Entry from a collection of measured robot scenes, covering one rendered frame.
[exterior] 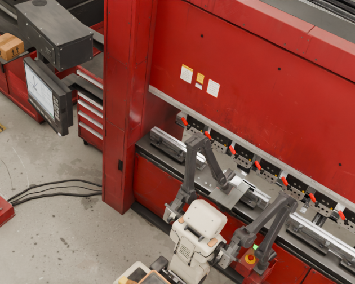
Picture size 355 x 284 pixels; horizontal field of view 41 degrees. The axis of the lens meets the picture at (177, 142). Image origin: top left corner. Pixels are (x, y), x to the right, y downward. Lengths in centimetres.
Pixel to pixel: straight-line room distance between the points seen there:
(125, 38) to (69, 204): 190
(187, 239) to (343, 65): 128
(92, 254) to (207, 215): 163
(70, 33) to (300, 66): 132
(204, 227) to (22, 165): 247
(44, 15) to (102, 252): 204
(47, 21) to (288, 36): 140
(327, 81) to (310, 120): 28
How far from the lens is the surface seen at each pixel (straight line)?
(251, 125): 301
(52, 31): 288
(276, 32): 260
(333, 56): 252
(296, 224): 338
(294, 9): 269
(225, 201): 325
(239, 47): 277
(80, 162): 469
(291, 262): 349
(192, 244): 277
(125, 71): 315
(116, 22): 301
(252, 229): 280
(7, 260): 415
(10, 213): 432
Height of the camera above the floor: 353
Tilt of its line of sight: 46 degrees down
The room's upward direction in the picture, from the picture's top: 10 degrees clockwise
